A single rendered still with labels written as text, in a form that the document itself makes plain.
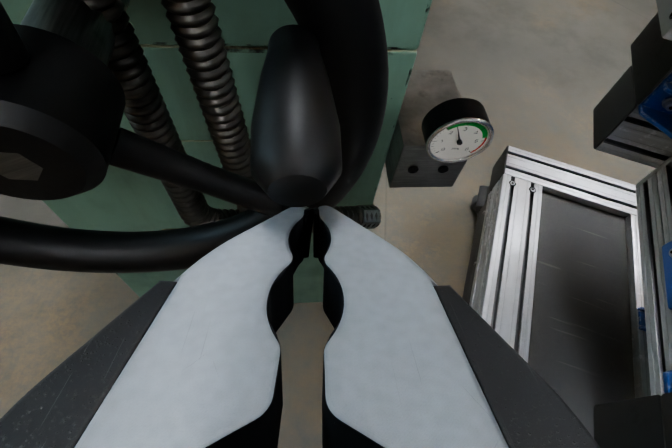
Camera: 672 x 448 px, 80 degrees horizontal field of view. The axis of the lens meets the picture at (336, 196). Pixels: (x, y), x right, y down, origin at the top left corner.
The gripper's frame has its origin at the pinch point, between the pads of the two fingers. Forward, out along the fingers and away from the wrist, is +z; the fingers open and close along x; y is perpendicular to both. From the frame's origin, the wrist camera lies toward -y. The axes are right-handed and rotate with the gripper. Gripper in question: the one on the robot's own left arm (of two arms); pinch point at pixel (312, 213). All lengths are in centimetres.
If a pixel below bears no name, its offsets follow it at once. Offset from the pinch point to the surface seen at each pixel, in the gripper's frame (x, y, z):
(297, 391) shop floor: -4, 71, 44
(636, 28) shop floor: 129, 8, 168
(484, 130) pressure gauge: 14.9, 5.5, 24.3
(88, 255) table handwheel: -14.5, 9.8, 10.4
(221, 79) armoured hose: -5.6, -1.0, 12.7
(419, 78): 11.5, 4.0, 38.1
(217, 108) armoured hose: -6.1, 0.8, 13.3
